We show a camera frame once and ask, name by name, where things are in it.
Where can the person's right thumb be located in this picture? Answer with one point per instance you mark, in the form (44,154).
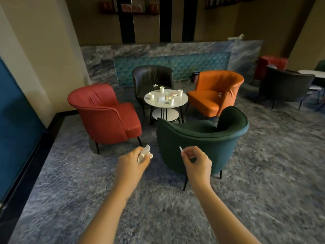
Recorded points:
(184,155)

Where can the round white two-tier table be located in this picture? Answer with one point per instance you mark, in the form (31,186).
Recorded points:
(165,104)

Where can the food wrapper litter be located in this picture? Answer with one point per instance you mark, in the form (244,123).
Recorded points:
(172,94)

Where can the blue marble counter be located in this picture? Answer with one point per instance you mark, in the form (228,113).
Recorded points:
(162,60)

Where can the white tissue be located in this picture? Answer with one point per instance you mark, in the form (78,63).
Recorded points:
(145,152)

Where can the person's left thumb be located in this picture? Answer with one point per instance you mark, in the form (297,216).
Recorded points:
(146,163)

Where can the person's left forearm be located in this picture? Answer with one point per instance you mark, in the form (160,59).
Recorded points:
(109,213)

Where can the person's left hand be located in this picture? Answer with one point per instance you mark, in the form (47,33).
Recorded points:
(129,166)

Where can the black armchair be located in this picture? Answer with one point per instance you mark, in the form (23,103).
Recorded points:
(152,77)

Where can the wall shelf with red boxes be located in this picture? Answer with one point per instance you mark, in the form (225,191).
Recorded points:
(129,8)

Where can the person's right hand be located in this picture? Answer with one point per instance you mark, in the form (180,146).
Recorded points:
(199,168)

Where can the round white side table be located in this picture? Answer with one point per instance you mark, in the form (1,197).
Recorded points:
(314,81)

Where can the red armchair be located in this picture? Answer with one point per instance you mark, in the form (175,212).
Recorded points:
(271,63)
(104,114)

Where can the person's right forearm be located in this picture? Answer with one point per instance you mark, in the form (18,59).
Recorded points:
(221,215)

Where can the white object on counter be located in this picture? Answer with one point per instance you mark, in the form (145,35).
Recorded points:
(236,37)

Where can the white paper cup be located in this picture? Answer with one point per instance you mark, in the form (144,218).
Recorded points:
(162,89)
(180,92)
(151,96)
(171,100)

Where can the green armchair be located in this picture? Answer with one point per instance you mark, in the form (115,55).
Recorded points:
(200,142)

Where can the orange armchair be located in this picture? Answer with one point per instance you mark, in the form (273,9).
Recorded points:
(215,88)

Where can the dark waste bin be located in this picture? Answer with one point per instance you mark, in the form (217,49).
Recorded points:
(196,76)

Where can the dark grey armchair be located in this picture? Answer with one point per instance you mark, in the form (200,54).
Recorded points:
(284,85)

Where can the dark wall shelf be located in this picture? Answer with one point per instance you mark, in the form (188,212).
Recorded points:
(223,2)

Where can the dark green chair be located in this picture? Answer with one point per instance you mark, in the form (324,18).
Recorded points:
(320,71)

